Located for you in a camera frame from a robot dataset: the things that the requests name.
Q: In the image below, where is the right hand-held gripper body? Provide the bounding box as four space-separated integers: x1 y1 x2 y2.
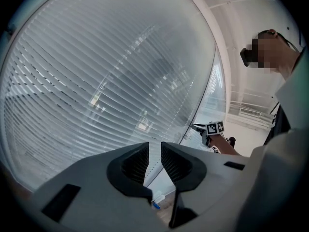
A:
201 120 225 146

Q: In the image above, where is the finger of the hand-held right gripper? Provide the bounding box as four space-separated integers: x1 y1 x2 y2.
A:
191 123 206 134

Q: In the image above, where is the blue and white bottle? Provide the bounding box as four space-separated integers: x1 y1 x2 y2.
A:
151 193 167 210

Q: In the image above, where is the white ceiling air vent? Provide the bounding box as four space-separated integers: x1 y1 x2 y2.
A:
239 107 262 118

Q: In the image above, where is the person's black shirt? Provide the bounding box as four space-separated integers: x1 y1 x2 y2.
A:
263 102 292 146

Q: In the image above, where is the person's right forearm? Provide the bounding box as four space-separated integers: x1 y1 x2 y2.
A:
209 133 243 157

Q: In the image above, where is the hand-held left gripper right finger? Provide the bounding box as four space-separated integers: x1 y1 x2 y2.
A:
161 142 254 232

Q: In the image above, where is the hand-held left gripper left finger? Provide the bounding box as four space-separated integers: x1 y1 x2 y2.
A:
31 142 167 232

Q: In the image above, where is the person's head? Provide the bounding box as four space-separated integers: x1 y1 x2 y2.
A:
251 29 305 83

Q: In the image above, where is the black head-mounted camera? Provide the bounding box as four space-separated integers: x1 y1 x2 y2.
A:
239 46 258 68

